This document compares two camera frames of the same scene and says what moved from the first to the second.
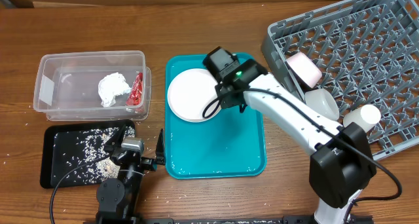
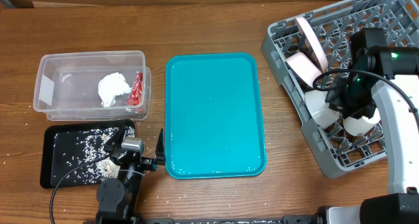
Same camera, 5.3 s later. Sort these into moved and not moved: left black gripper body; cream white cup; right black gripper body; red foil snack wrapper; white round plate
Moved: white round plate; right black gripper body
Not moved: cream white cup; left black gripper body; red foil snack wrapper
